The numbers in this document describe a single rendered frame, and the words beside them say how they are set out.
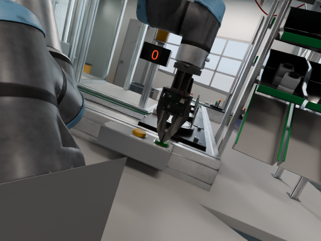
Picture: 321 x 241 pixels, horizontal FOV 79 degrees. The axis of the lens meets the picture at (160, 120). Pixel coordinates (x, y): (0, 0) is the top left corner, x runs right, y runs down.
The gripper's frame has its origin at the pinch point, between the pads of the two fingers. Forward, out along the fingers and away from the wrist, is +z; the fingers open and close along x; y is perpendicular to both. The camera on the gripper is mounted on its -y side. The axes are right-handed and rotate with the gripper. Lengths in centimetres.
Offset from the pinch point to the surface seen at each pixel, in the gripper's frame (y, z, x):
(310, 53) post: -128, -67, 77
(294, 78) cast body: -13.0, -27.4, 29.4
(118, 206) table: 17.6, 12.2, -2.8
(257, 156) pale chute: -11.9, -1.5, 29.8
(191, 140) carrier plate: -10.4, 1.1, 8.4
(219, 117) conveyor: -139, 7, 33
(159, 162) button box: 3.5, 6.1, 1.6
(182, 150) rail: -3.5, 2.9, 6.5
